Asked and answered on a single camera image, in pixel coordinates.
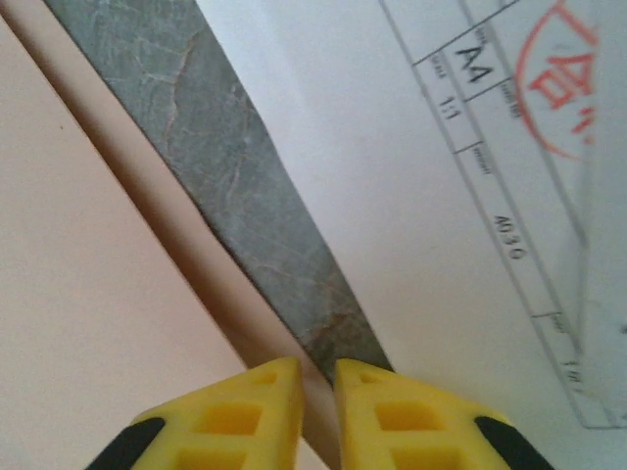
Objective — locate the brown folder with papers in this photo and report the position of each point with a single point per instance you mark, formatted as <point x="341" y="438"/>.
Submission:
<point x="73" y="245"/>

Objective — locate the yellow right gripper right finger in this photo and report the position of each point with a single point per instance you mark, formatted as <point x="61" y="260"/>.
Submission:
<point x="362" y="440"/>

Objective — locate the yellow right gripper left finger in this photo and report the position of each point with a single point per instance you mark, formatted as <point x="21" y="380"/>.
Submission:
<point x="274" y="440"/>

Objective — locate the white technical drawing sheet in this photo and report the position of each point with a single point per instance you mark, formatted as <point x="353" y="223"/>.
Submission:
<point x="392" y="196"/>

